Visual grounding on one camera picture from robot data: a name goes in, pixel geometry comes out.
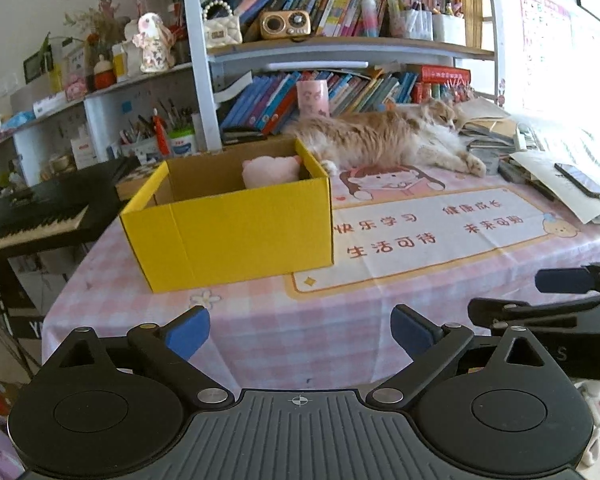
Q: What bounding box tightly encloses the red white small doll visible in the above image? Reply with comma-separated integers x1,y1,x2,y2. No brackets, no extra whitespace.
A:
93,54,117,90

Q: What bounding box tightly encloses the wooden retro radio speaker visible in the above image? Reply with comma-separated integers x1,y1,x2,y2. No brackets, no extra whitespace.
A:
259,11,312,40

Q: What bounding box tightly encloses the pink checkered tablecloth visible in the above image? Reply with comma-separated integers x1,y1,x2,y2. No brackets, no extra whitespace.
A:
42,171,600,390

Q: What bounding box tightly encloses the pink printed cup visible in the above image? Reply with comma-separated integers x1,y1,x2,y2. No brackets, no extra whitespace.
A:
296,79,329,118

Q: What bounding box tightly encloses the black electronic keyboard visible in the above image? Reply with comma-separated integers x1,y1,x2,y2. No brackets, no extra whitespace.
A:
0,157,140,260

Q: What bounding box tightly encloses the long-haired orange white cat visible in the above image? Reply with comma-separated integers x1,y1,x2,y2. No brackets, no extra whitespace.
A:
284,100,486,178

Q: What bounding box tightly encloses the cream quilted pearl handbag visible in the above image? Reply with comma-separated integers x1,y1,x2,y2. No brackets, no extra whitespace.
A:
202,0,242,49

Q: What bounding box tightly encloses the white green lidded jar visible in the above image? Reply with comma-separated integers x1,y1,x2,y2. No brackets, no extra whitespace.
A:
169,127,197,157

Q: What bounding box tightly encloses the red thick dictionary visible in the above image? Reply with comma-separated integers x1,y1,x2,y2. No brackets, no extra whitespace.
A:
412,65,471,103

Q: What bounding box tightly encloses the pink plush toy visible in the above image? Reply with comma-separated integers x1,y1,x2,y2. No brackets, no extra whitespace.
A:
242,155,302,188

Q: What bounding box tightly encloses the white floral rabbit doll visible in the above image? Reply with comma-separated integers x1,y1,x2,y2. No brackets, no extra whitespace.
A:
132,13,175,74

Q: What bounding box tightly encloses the pen holder with pens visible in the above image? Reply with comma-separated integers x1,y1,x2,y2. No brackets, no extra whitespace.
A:
119,100,195,165

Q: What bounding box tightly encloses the white bookshelf frame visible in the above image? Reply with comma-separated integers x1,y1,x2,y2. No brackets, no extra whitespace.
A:
0,0,495,186

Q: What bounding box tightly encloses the black smartphone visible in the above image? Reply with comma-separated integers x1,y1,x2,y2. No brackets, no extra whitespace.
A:
554,162,600,198

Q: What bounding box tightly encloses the yellow cardboard box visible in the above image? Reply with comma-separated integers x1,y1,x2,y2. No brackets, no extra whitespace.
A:
120,136,334,292

